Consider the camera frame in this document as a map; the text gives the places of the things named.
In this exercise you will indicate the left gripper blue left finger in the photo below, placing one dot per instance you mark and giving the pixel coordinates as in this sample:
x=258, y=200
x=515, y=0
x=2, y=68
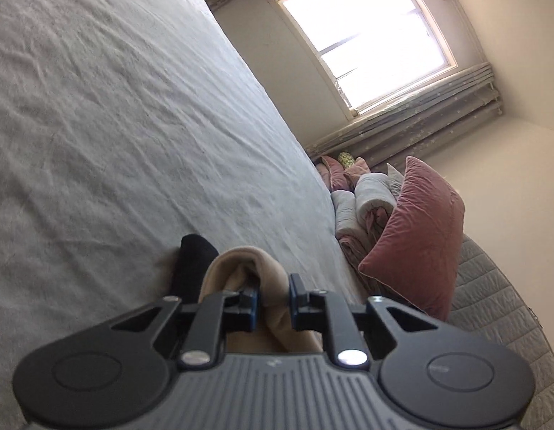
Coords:
x=209, y=322

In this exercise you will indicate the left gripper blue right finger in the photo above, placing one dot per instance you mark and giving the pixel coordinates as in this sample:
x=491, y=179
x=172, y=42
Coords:
x=329, y=314

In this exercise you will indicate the beige black bear sweatshirt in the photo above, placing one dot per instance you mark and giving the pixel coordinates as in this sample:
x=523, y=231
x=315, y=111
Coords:
x=201, y=270

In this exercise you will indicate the folded grey pink quilt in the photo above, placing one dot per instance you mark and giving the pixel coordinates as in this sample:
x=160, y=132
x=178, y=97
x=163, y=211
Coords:
x=361, y=215

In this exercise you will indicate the pink velvet pillow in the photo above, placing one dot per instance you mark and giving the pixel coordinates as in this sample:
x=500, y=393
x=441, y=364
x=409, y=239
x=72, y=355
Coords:
x=418, y=253

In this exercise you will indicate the small pink pillow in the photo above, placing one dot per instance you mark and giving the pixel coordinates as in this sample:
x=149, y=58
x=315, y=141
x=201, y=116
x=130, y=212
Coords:
x=342, y=173

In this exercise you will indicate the grey quilted headboard cover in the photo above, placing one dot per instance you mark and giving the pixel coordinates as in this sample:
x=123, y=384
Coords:
x=487, y=304

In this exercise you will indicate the grey patterned curtain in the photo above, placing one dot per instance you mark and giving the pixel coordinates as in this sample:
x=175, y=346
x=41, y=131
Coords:
x=420, y=123

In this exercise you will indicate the window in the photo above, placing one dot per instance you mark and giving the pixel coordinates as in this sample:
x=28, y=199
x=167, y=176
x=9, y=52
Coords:
x=372, y=51

